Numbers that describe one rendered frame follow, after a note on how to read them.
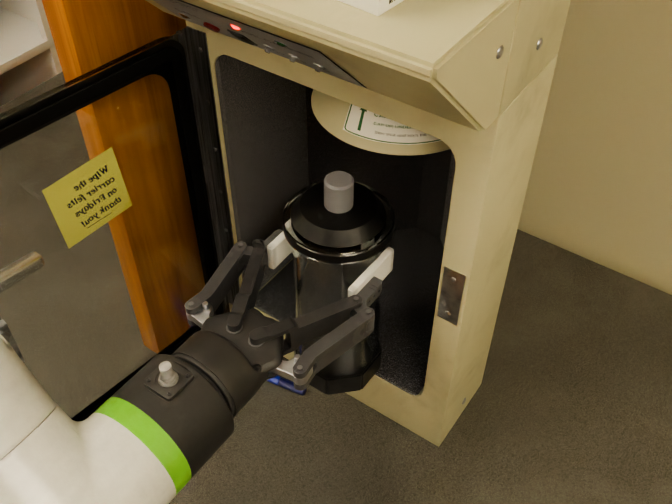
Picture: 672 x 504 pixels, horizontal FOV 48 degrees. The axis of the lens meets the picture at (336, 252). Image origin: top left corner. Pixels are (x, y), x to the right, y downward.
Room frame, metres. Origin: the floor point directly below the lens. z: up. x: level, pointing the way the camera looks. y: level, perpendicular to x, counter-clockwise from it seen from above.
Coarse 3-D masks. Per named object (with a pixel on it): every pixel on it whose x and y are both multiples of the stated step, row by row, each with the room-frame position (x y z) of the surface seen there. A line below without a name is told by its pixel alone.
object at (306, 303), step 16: (288, 208) 0.55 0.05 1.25; (288, 224) 0.52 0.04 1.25; (304, 240) 0.50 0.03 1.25; (384, 240) 0.50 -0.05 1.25; (304, 256) 0.51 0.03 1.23; (336, 256) 0.48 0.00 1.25; (304, 272) 0.51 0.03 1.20; (320, 272) 0.49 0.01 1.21; (336, 272) 0.49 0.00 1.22; (352, 272) 0.49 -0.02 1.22; (304, 288) 0.51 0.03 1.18; (320, 288) 0.49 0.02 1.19; (336, 288) 0.49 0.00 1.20; (304, 304) 0.51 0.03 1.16; (320, 304) 0.49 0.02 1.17; (368, 336) 0.50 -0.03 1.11; (352, 352) 0.49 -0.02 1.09; (368, 352) 0.50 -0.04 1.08; (336, 368) 0.49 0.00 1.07; (352, 368) 0.49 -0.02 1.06
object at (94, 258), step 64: (64, 128) 0.53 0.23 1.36; (128, 128) 0.57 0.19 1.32; (0, 192) 0.48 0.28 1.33; (64, 192) 0.52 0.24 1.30; (128, 192) 0.56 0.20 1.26; (0, 256) 0.46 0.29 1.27; (64, 256) 0.50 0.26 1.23; (128, 256) 0.55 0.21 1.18; (192, 256) 0.61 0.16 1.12; (64, 320) 0.49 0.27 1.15; (128, 320) 0.53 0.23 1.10; (64, 384) 0.47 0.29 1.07
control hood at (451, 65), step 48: (192, 0) 0.50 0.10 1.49; (240, 0) 0.46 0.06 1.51; (288, 0) 0.45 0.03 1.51; (336, 0) 0.45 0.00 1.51; (432, 0) 0.45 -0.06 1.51; (480, 0) 0.45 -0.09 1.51; (336, 48) 0.42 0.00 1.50; (384, 48) 0.40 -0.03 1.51; (432, 48) 0.39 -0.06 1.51; (480, 48) 0.42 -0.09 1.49; (432, 96) 0.41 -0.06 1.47; (480, 96) 0.43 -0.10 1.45
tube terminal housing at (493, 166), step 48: (528, 0) 0.48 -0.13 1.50; (240, 48) 0.61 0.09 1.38; (528, 48) 0.50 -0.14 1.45; (336, 96) 0.55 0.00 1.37; (384, 96) 0.53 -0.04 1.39; (528, 96) 0.51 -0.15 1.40; (480, 144) 0.47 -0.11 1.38; (528, 144) 0.54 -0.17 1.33; (480, 192) 0.47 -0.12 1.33; (480, 240) 0.48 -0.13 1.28; (480, 288) 0.50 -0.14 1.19; (432, 336) 0.48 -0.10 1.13; (480, 336) 0.52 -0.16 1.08; (384, 384) 0.51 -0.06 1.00; (432, 384) 0.48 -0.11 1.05; (480, 384) 0.56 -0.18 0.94; (432, 432) 0.47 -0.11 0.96
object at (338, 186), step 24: (312, 192) 0.55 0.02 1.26; (336, 192) 0.52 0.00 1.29; (360, 192) 0.55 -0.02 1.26; (312, 216) 0.52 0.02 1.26; (336, 216) 0.52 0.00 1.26; (360, 216) 0.52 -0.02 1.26; (384, 216) 0.53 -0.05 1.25; (312, 240) 0.50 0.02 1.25; (336, 240) 0.50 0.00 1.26; (360, 240) 0.50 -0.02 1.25
